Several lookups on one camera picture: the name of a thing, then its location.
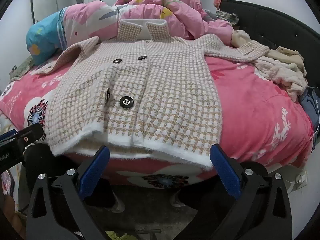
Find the beige garment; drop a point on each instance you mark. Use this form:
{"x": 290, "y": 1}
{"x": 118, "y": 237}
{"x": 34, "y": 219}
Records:
{"x": 285, "y": 55}

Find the grey board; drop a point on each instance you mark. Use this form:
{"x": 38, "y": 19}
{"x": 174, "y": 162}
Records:
{"x": 47, "y": 2}

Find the black headboard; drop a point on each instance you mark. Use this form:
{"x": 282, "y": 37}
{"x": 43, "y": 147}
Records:
{"x": 275, "y": 25}

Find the dark device with red screen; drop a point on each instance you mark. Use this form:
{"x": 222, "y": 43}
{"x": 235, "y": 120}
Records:
{"x": 6, "y": 183}

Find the green patterned cloth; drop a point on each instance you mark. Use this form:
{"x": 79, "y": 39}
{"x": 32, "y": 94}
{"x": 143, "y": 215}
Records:
{"x": 23, "y": 68}

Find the white wall socket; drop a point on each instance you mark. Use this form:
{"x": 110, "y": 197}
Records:
{"x": 302, "y": 178}

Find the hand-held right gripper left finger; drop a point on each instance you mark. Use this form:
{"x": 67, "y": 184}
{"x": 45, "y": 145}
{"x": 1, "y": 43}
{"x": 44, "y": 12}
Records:
{"x": 93, "y": 172}

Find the pink floral duvet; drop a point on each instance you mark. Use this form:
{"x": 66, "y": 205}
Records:
{"x": 175, "y": 12}

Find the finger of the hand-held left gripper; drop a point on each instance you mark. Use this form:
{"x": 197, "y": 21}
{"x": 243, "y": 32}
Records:
{"x": 27, "y": 132}

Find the cream fleece garment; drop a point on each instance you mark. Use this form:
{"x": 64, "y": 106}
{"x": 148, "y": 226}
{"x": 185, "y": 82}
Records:
{"x": 282, "y": 77}

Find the orange cloth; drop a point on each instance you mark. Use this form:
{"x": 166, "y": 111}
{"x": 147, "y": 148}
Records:
{"x": 218, "y": 0}

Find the grey shoe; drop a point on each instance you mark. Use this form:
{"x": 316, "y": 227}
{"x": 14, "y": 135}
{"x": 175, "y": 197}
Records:
{"x": 177, "y": 200}
{"x": 118, "y": 205}

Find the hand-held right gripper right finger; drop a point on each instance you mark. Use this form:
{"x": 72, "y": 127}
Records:
{"x": 225, "y": 172}

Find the blue denim garment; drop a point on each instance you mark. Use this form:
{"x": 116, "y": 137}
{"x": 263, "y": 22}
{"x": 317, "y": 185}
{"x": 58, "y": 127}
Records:
{"x": 308, "y": 105}

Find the pink floral bed sheet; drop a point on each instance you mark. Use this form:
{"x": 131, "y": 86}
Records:
{"x": 250, "y": 100}

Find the green checked cloth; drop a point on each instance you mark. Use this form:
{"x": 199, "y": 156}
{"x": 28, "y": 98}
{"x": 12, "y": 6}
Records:
{"x": 227, "y": 17}

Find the beige white houndstooth coat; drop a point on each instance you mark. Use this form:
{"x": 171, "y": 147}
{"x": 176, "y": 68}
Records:
{"x": 162, "y": 92}

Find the yellow green rug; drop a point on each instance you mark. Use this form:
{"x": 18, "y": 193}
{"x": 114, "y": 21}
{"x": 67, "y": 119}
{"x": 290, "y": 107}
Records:
{"x": 116, "y": 236}

